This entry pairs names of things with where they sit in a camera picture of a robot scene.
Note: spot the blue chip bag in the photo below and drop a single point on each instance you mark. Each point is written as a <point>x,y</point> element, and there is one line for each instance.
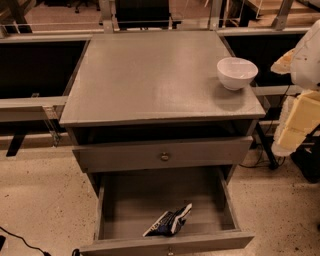
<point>169,223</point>

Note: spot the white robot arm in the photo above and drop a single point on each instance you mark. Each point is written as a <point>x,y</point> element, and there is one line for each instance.
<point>300,115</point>

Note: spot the grey wooden drawer cabinet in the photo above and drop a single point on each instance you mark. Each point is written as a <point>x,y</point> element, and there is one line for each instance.
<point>155,85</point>

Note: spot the brass top drawer knob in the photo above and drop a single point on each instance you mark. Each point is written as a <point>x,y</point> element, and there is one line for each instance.
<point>165,156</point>

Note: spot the brass drawer knob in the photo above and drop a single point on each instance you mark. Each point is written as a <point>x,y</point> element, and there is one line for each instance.
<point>165,156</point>
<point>170,252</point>

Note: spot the grey top drawer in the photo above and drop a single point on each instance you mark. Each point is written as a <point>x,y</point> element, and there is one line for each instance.
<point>144,155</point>

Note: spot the grey open middle drawer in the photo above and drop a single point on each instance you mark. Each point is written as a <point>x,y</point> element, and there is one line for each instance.
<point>130,202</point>

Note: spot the brass middle drawer knob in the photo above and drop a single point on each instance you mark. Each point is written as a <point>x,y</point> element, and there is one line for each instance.
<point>170,252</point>

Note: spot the white ceramic bowl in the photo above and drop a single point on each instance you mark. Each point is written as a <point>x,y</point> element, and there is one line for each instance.
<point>236,73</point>

